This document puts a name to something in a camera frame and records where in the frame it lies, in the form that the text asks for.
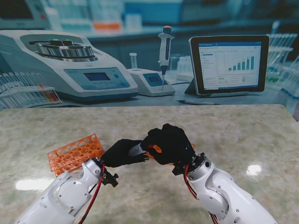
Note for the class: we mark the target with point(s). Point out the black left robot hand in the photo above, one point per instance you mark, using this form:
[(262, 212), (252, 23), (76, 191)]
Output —
[(116, 156)]

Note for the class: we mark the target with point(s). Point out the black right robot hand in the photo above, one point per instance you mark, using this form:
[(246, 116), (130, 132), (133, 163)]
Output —
[(172, 144)]

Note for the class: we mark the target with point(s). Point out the orange tube cap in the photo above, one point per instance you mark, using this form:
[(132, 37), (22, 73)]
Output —
[(156, 148)]

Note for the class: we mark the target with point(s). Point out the clear plastic test tube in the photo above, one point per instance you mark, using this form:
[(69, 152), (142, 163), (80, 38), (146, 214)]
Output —
[(136, 150)]

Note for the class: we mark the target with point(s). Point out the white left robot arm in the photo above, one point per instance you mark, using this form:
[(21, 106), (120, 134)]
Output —
[(65, 196)]

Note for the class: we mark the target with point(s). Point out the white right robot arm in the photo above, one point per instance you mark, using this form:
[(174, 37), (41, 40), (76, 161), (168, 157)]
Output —
[(226, 191)]

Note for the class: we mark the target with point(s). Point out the orange test tube rack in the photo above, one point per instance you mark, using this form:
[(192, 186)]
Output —
[(72, 154), (149, 156)]

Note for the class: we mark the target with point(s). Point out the printed laboratory backdrop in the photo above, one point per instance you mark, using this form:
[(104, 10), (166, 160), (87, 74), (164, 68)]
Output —
[(149, 46)]

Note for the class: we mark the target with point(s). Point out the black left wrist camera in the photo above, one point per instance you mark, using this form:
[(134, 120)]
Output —
[(110, 179)]

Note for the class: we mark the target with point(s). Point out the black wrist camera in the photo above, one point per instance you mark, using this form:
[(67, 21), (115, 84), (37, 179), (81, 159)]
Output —
[(110, 179), (178, 170)]

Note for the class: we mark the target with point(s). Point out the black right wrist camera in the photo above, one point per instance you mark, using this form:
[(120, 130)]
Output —
[(178, 170)]

